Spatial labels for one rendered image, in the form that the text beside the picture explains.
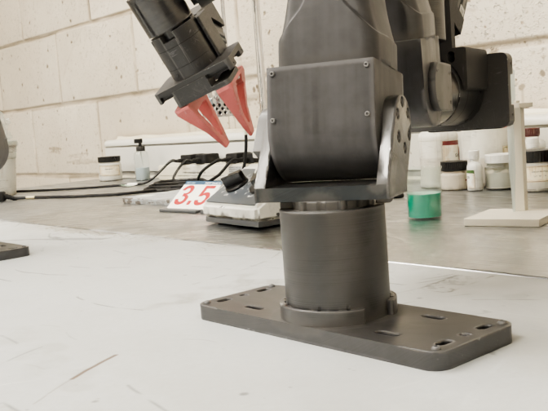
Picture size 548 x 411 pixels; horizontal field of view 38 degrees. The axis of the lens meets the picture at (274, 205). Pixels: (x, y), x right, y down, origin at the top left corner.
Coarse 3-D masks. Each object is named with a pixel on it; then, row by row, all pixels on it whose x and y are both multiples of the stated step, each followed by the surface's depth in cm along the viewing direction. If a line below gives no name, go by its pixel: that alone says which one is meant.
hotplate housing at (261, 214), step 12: (252, 168) 106; (204, 204) 105; (216, 204) 102; (228, 204) 100; (264, 204) 95; (276, 204) 96; (216, 216) 103; (228, 216) 99; (240, 216) 97; (252, 216) 95; (264, 216) 95; (276, 216) 96
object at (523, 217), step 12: (516, 108) 87; (516, 120) 87; (516, 132) 87; (516, 144) 88; (516, 156) 88; (516, 168) 88; (516, 180) 88; (516, 192) 88; (516, 204) 88; (480, 216) 86; (492, 216) 86; (504, 216) 85; (516, 216) 84; (528, 216) 84; (540, 216) 83
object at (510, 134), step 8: (512, 128) 86; (512, 136) 86; (512, 144) 86; (512, 152) 86; (512, 160) 86; (512, 168) 86; (512, 176) 86; (512, 184) 86; (512, 192) 86; (512, 200) 87
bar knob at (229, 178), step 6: (228, 174) 103; (234, 174) 102; (240, 174) 102; (222, 180) 103; (228, 180) 103; (234, 180) 102; (240, 180) 102; (246, 180) 102; (228, 186) 103; (234, 186) 102; (240, 186) 102
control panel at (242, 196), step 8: (248, 176) 104; (248, 184) 101; (216, 192) 105; (224, 192) 103; (232, 192) 102; (240, 192) 100; (248, 192) 99; (208, 200) 104; (216, 200) 102; (224, 200) 101; (232, 200) 100; (240, 200) 98; (248, 200) 97
